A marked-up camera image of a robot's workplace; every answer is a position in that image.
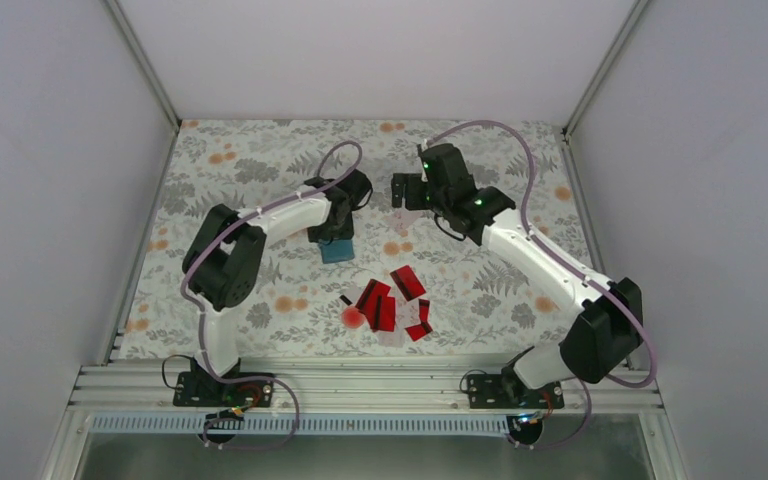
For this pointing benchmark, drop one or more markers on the aluminium rail frame front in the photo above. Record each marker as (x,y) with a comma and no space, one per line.
(359,385)

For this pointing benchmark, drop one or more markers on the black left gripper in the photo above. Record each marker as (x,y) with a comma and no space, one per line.
(347,231)

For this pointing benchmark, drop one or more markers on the white card with red circle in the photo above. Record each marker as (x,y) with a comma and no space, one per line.
(351,316)

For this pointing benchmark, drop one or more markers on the blue leather card holder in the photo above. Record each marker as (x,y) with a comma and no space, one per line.
(336,251)

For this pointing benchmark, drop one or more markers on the red card with black stripe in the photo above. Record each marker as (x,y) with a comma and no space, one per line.
(371,295)

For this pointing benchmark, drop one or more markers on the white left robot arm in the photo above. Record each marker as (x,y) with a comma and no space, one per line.
(222,264)

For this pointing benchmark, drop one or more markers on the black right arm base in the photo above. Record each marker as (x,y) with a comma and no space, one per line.
(504,390)

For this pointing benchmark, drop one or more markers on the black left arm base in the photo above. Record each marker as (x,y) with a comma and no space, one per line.
(195,387)

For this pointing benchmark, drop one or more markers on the aluminium corner post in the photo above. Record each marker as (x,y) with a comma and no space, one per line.
(139,54)
(605,66)

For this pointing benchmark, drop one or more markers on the white floral card in pile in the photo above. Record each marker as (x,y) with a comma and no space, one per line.
(407,314)

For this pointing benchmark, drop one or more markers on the white floral card on table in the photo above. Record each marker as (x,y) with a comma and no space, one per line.
(401,221)

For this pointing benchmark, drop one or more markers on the small red card right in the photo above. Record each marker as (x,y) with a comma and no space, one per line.
(424,309)

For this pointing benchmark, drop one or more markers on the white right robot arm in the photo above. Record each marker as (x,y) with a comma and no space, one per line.
(605,314)

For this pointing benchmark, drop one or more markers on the white cable duct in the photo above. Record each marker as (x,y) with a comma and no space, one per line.
(307,424)

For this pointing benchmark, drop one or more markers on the aluminium corner post left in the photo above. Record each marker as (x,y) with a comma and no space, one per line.
(139,54)

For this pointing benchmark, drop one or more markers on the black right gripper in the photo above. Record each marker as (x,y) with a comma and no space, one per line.
(412,200)

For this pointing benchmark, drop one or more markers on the aluminium corner post right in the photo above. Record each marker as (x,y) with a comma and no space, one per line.
(605,66)

